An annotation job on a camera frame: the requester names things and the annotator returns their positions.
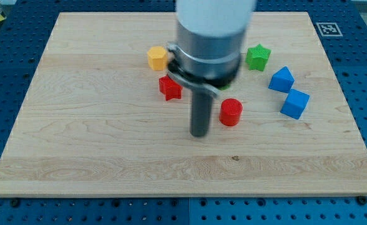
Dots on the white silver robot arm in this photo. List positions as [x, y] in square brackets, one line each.
[209, 37]

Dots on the red star block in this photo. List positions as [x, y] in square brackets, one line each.
[169, 88]

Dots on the green star block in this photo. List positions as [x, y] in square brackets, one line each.
[257, 57]

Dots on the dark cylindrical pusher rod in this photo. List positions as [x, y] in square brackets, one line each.
[201, 109]

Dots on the green cylinder block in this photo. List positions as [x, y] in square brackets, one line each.
[225, 87]

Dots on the red cylinder block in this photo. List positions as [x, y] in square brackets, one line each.
[230, 112]

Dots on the yellow hexagon block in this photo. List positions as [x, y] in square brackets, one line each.
[157, 58]

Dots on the light wooden board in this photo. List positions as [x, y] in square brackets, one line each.
[94, 124]

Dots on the blue triangular prism block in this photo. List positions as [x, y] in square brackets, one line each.
[282, 80]

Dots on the blue cube block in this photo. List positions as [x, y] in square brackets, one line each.
[295, 103]

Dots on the white fiducial marker tag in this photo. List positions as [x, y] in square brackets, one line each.
[329, 29]

